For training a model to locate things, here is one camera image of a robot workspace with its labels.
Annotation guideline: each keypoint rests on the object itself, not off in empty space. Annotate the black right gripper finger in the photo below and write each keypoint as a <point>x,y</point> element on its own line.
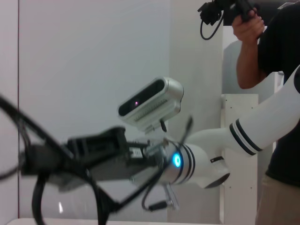
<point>47,161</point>

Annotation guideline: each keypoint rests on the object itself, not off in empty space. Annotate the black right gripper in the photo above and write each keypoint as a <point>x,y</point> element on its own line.
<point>145,164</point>

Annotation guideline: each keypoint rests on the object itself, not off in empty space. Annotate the black glasses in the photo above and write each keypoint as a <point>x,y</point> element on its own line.
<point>100,206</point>

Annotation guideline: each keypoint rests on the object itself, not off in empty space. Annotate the black handheld controller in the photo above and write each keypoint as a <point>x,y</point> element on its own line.
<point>215,9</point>

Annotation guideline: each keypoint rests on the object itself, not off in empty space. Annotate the bare person forearm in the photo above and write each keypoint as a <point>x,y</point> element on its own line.
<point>248,65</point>

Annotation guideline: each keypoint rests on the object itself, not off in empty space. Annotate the bare person hand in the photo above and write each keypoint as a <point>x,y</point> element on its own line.
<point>248,28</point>

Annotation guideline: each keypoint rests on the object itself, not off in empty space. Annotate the white shelf cabinet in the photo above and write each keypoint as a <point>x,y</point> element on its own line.
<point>239,112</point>

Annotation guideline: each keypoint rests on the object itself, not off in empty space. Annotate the person in black shirt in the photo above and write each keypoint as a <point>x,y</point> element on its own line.
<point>281,35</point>

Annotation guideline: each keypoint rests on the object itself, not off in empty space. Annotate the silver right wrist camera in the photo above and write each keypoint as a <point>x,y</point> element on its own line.
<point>154,103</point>

